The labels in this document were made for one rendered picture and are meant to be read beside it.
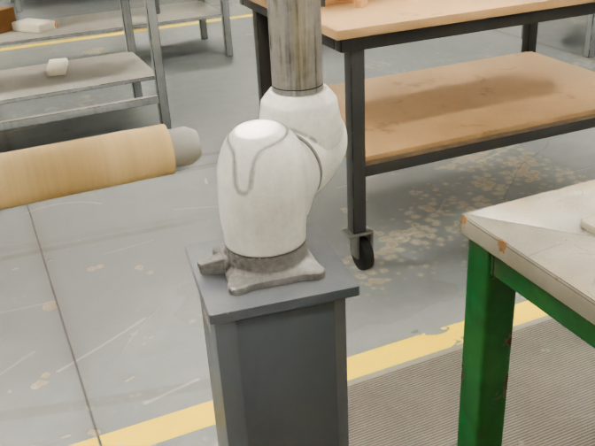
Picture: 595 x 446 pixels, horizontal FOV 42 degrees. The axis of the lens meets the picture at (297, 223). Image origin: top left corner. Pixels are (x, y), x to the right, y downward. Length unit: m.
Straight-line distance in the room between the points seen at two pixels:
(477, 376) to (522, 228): 0.26
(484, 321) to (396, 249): 1.82
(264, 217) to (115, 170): 0.87
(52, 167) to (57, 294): 2.44
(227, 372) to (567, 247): 0.68
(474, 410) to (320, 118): 0.60
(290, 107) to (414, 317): 1.26
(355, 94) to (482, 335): 1.49
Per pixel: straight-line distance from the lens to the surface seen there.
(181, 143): 0.48
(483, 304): 1.14
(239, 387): 1.45
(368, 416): 2.16
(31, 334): 2.71
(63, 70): 4.54
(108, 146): 0.47
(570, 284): 0.97
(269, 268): 1.38
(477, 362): 1.21
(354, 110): 2.55
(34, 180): 0.46
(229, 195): 1.34
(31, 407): 2.39
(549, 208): 1.16
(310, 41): 1.45
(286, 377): 1.46
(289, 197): 1.33
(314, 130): 1.46
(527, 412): 2.22
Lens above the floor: 1.42
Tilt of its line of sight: 27 degrees down
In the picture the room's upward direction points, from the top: 3 degrees counter-clockwise
